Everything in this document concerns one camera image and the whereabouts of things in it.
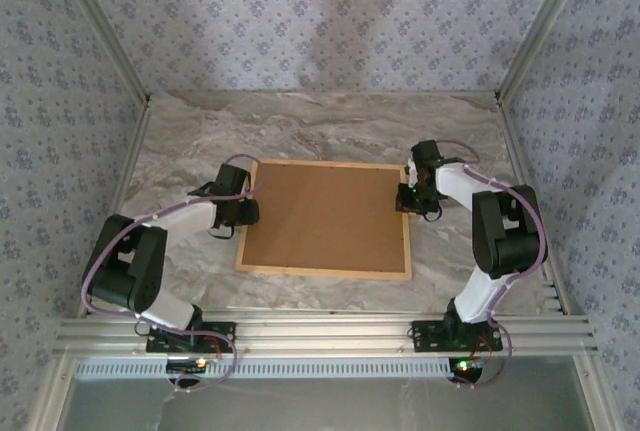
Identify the aluminium frame leg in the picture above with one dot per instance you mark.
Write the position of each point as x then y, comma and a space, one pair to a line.
50, 396
596, 396

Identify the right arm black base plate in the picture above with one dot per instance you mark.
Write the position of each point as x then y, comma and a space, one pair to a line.
425, 336

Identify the grey metal panel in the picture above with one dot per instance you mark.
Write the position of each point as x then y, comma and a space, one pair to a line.
325, 406

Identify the long aluminium mounting rail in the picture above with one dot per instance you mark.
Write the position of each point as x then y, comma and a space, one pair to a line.
325, 333

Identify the aluminium corner post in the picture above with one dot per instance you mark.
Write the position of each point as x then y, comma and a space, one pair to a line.
103, 26
541, 26

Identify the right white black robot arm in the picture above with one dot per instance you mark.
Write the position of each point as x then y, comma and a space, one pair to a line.
505, 231

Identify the light wooden picture frame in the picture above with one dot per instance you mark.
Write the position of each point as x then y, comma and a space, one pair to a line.
325, 272

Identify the black controller board with LED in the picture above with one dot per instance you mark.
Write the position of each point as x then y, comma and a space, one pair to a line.
182, 365
465, 373

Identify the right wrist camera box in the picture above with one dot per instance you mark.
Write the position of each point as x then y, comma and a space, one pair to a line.
411, 173

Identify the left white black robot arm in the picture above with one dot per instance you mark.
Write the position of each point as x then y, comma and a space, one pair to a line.
125, 271

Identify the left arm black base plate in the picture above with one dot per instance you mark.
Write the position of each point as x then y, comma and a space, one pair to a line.
227, 330

